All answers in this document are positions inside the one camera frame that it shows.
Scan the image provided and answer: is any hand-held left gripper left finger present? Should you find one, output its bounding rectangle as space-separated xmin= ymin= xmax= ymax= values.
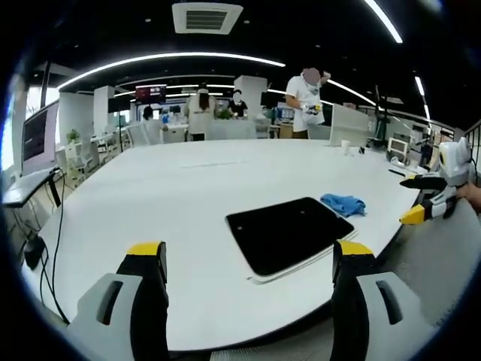
xmin=65 ymin=241 xmax=170 ymax=361

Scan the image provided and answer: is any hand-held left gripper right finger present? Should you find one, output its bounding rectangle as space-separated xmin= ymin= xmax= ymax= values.
xmin=330 ymin=239 xmax=437 ymax=361

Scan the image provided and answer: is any blue cleaning cloth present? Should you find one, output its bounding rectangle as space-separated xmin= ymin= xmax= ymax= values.
xmin=319 ymin=193 xmax=368 ymax=218

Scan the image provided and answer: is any dark rectangular mirror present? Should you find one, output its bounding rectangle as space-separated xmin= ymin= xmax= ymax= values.
xmin=224 ymin=196 xmax=360 ymax=285

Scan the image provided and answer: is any person's right hand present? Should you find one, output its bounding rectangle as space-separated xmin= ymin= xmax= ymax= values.
xmin=457 ymin=181 xmax=481 ymax=208

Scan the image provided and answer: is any white desk partition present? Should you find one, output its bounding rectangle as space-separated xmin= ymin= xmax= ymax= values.
xmin=327 ymin=103 xmax=371 ymax=147

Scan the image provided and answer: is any black power adapter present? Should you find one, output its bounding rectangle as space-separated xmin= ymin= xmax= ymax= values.
xmin=23 ymin=236 xmax=47 ymax=269

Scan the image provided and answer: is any white side desk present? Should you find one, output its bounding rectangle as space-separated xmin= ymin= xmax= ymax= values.
xmin=1 ymin=168 xmax=62 ymax=208

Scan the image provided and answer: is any white office chair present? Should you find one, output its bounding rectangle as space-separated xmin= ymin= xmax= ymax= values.
xmin=126 ymin=123 xmax=150 ymax=148

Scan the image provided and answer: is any computer monitor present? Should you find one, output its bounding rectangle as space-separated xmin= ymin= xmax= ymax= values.
xmin=20 ymin=100 xmax=60 ymax=176

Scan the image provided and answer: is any ceiling air vent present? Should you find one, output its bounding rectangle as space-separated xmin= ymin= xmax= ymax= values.
xmin=171 ymin=2 xmax=244 ymax=35

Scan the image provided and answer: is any black cable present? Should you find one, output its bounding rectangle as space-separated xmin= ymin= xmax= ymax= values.
xmin=39 ymin=168 xmax=71 ymax=323

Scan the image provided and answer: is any wall display screen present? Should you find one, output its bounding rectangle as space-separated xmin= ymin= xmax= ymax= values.
xmin=135 ymin=83 xmax=168 ymax=102

